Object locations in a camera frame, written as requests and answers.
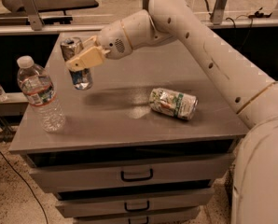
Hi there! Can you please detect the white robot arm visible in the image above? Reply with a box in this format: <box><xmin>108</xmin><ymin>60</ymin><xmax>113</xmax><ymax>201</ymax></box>
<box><xmin>66</xmin><ymin>0</ymin><xmax>278</xmax><ymax>224</ymax></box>

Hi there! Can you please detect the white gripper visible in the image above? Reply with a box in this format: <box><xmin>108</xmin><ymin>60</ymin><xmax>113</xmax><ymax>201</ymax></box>
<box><xmin>65</xmin><ymin>20</ymin><xmax>132</xmax><ymax>72</ymax></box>

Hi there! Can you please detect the crushed green white can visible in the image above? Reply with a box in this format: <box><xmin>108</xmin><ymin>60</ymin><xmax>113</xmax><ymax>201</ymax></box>
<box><xmin>149</xmin><ymin>88</ymin><xmax>198</xmax><ymax>120</ymax></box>

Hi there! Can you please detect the grey drawer cabinet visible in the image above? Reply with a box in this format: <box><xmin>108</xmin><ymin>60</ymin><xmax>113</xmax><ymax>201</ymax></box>
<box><xmin>8</xmin><ymin>27</ymin><xmax>250</xmax><ymax>224</ymax></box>

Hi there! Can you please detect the bottom grey drawer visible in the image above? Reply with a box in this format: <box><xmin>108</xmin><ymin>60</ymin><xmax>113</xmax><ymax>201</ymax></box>
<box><xmin>73</xmin><ymin>206</ymin><xmax>200</xmax><ymax>224</ymax></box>

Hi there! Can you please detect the clear plastic water bottle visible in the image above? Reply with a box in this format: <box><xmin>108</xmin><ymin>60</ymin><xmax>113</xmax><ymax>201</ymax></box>
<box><xmin>17</xmin><ymin>56</ymin><xmax>65</xmax><ymax>132</ymax></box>

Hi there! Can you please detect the left metal bracket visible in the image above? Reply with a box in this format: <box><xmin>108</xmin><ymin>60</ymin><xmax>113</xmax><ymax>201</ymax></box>
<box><xmin>21</xmin><ymin>0</ymin><xmax>44</xmax><ymax>31</ymax></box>

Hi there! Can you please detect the silver blue redbull can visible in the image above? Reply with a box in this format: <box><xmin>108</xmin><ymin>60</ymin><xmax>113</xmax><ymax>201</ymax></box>
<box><xmin>60</xmin><ymin>37</ymin><xmax>93</xmax><ymax>91</ymax></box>

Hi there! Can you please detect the right metal bracket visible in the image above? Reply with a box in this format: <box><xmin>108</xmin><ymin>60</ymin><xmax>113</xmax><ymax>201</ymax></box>
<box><xmin>211</xmin><ymin>0</ymin><xmax>228</xmax><ymax>25</ymax></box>

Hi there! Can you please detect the middle grey drawer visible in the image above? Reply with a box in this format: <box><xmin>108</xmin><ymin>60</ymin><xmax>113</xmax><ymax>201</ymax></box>
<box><xmin>56</xmin><ymin>188</ymin><xmax>214</xmax><ymax>218</ymax></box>

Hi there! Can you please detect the grey drawer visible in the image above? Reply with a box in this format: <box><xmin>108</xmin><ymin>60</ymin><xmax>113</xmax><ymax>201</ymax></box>
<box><xmin>30</xmin><ymin>153</ymin><xmax>234</xmax><ymax>193</ymax></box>
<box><xmin>56</xmin><ymin>188</ymin><xmax>214</xmax><ymax>218</ymax></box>
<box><xmin>73</xmin><ymin>206</ymin><xmax>200</xmax><ymax>224</ymax></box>

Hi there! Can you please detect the top grey drawer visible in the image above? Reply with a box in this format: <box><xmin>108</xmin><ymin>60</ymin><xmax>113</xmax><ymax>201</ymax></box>
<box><xmin>30</xmin><ymin>153</ymin><xmax>234</xmax><ymax>193</ymax></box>

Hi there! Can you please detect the black floor cable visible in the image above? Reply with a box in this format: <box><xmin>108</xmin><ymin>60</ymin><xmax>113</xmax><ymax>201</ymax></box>
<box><xmin>0</xmin><ymin>131</ymin><xmax>49</xmax><ymax>224</ymax></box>

